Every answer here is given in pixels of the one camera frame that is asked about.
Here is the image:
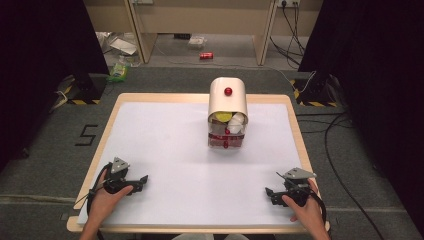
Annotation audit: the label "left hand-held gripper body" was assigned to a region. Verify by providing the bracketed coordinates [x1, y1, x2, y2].
[102, 156, 142, 196]

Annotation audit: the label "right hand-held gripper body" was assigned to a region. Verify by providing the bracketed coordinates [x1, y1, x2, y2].
[275, 166, 318, 208]

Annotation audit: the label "person's right hand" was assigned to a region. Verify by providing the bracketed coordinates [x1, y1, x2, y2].
[281, 178, 325, 232]

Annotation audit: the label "person's left hand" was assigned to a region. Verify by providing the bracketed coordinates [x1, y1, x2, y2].
[86, 168, 135, 230]

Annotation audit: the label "white table mat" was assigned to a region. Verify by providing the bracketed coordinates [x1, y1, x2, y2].
[76, 101, 313, 230]

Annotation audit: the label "white crumpled item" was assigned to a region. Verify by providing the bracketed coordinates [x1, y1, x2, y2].
[227, 112, 247, 135]

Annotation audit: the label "brown item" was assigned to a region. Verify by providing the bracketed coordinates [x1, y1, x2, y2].
[209, 121, 229, 136]

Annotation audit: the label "hazard-striped stand base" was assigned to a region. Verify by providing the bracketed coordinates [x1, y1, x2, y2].
[289, 74, 340, 109]
[62, 73, 110, 106]

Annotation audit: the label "yellow round item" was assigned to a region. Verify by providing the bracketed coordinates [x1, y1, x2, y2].
[214, 111, 234, 124]

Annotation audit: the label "cream roll-top storage box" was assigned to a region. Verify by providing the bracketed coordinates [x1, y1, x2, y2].
[206, 76, 250, 150]

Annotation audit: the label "light wooden table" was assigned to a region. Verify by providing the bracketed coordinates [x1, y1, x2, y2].
[66, 92, 331, 235]

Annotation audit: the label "green packet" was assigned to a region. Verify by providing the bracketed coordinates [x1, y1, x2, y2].
[106, 62, 131, 84]

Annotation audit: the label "black curtain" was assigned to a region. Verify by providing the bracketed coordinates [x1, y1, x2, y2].
[297, 0, 424, 234]
[0, 0, 110, 172]

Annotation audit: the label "small white packet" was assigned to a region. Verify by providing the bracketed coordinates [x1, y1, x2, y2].
[187, 35, 208, 51]

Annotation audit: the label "beige desk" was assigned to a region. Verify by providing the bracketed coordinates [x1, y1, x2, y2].
[82, 0, 325, 67]

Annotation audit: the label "right hand-held gripper cable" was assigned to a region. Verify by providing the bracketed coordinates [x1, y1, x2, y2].
[309, 189, 328, 225]

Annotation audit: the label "hand-held gripper cable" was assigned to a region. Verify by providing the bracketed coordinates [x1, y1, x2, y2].
[309, 189, 328, 225]
[73, 162, 114, 216]

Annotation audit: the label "left hand-held gripper cable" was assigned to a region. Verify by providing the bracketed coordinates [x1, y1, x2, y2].
[73, 162, 114, 216]

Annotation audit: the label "long black floor cable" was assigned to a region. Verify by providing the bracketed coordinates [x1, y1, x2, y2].
[324, 111, 388, 240]

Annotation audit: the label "short black floor cable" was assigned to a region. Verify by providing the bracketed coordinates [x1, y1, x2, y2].
[295, 112, 354, 134]

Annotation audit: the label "black socket cables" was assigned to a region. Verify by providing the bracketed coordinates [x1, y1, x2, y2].
[269, 2, 307, 69]

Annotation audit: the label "white wall socket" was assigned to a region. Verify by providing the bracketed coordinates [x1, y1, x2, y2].
[277, 0, 301, 9]

